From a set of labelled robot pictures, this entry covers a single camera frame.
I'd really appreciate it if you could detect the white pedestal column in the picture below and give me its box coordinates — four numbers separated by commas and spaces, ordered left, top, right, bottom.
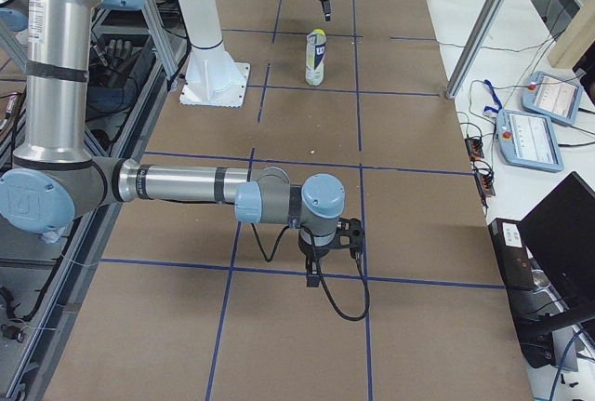
178, 0, 250, 108

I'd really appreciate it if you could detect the tennis ball inside can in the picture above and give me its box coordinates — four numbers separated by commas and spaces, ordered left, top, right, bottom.
311, 28, 326, 36

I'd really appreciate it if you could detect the aluminium frame post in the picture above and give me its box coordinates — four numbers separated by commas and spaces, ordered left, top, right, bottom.
445, 0, 505, 100

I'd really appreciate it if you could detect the blue lanyard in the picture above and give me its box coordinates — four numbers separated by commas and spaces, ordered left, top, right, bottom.
481, 78, 503, 118

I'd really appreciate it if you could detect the teach pendant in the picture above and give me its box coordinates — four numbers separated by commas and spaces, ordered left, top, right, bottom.
496, 109, 564, 172
522, 71, 581, 127

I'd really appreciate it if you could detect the far teach pendant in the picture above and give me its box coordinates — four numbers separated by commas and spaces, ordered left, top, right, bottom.
522, 71, 581, 127

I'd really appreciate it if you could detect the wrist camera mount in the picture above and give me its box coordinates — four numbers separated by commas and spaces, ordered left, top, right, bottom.
334, 218, 364, 263

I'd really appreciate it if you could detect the black laptop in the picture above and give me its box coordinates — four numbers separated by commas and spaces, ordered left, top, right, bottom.
489, 171, 594, 371

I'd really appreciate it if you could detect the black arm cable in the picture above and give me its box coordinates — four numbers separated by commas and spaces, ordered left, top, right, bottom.
250, 223, 371, 322

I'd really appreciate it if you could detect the near teach pendant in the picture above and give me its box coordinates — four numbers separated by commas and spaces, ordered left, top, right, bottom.
496, 109, 564, 172

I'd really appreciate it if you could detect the clear tennis ball can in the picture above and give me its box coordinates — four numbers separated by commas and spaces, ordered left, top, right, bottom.
305, 33, 326, 86

